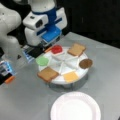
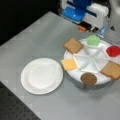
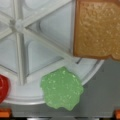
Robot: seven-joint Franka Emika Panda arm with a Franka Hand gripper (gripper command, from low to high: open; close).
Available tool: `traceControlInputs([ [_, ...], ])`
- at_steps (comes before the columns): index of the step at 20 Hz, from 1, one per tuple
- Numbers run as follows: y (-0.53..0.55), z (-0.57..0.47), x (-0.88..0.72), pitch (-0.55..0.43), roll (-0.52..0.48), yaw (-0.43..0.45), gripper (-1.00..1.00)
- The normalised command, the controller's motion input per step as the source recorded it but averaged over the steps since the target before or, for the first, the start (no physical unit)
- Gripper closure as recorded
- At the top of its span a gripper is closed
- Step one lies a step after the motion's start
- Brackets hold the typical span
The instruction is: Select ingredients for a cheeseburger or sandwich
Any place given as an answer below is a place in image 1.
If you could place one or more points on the toast bread slice front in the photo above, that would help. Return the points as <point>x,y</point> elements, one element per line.
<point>47,74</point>

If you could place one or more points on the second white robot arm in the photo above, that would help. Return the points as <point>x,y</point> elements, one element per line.
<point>9,21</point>

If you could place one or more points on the green lettuce piece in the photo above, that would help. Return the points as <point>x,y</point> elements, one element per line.
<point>42,61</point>

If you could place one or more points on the white paper plate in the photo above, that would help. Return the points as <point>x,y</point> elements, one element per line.
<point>75,106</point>

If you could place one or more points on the yellow cheese slice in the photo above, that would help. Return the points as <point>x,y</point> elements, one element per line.
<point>70,77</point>

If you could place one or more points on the toast bread slice back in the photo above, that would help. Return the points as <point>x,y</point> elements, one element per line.
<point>76,49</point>

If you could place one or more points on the brown round meat patty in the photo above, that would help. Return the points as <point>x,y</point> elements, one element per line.
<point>86,63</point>

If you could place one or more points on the red tomato slice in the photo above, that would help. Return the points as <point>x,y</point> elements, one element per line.
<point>56,49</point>

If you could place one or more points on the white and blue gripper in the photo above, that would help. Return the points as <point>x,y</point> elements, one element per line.
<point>44,27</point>

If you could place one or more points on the toast bread slice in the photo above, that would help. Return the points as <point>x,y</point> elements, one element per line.
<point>47,74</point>
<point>76,49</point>

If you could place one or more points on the orange small block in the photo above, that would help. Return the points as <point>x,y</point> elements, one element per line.
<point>9,79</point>

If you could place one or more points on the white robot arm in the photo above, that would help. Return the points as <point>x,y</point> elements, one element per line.
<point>42,6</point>

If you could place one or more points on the white divided round tray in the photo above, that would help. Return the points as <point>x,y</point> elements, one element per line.
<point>64,63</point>

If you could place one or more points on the black device with blue light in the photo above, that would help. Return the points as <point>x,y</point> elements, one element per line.
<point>32,52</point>

